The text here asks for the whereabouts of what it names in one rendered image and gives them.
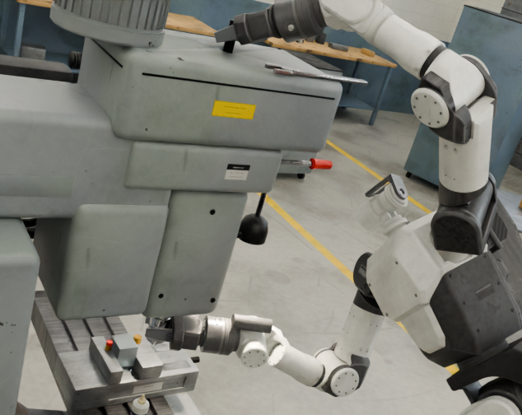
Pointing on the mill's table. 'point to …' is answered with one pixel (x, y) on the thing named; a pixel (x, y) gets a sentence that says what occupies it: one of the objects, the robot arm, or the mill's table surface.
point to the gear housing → (201, 167)
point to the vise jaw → (146, 360)
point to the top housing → (209, 94)
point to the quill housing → (195, 252)
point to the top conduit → (74, 60)
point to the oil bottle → (140, 406)
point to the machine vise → (118, 376)
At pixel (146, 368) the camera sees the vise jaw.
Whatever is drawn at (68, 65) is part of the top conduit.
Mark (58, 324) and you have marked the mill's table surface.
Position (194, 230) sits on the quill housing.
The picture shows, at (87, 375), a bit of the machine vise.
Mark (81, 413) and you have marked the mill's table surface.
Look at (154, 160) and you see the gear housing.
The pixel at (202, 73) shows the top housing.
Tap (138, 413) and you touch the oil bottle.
